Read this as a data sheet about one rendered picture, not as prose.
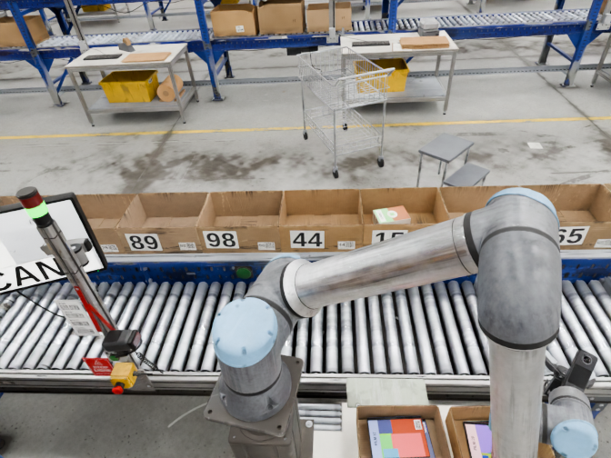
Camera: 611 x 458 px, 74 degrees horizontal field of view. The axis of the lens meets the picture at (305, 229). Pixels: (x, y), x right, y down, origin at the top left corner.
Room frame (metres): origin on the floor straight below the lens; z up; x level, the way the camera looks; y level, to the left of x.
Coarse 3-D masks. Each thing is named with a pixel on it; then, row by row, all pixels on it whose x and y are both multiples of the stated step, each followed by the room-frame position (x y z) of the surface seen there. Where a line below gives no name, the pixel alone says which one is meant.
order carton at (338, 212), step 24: (288, 192) 1.73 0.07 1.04; (312, 192) 1.72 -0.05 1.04; (336, 192) 1.71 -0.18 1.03; (288, 216) 1.72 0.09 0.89; (312, 216) 1.70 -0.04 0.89; (336, 216) 1.69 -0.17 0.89; (360, 216) 1.55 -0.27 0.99; (288, 240) 1.45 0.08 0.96; (336, 240) 1.43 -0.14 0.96; (360, 240) 1.42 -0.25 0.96
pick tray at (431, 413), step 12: (360, 408) 0.68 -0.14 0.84; (372, 408) 0.67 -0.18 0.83; (384, 408) 0.67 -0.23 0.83; (396, 408) 0.67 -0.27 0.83; (408, 408) 0.66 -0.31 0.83; (420, 408) 0.66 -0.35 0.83; (432, 408) 0.66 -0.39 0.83; (360, 420) 0.67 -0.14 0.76; (432, 420) 0.65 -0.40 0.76; (360, 432) 0.63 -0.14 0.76; (432, 432) 0.61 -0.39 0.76; (444, 432) 0.57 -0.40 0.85; (360, 444) 0.59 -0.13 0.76; (432, 444) 0.57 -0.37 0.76; (444, 444) 0.54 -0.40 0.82; (360, 456) 0.52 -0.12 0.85; (444, 456) 0.52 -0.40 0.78
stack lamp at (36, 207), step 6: (30, 198) 0.91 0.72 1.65; (36, 198) 0.92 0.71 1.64; (42, 198) 0.94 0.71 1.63; (24, 204) 0.91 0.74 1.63; (30, 204) 0.91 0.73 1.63; (36, 204) 0.91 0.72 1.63; (42, 204) 0.93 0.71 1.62; (30, 210) 0.90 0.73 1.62; (36, 210) 0.91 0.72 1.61; (42, 210) 0.92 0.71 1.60; (30, 216) 0.91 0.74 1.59; (36, 216) 0.91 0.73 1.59
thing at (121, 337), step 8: (112, 336) 0.87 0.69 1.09; (120, 336) 0.87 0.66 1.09; (128, 336) 0.87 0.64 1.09; (136, 336) 0.87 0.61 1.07; (104, 344) 0.85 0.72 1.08; (112, 344) 0.84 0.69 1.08; (120, 344) 0.84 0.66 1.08; (128, 344) 0.84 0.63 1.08; (136, 344) 0.85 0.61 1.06; (120, 352) 0.86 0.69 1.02
